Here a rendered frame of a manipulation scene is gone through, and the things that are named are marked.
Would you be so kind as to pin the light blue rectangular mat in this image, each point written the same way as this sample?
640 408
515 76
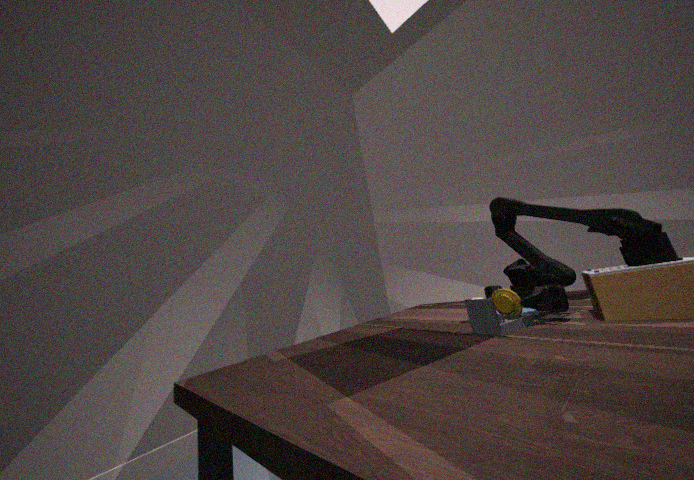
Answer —
530 311

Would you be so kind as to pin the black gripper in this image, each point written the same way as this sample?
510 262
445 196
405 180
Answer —
545 298

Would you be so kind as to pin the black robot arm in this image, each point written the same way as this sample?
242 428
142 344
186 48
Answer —
644 242

